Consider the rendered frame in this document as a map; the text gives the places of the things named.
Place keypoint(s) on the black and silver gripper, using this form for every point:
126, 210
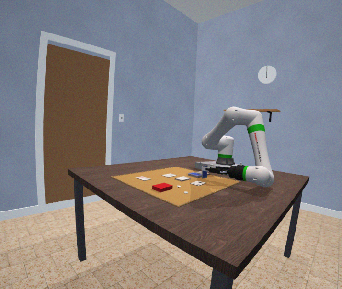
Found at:
220, 170

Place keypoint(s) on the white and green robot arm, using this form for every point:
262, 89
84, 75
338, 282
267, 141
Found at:
215, 140

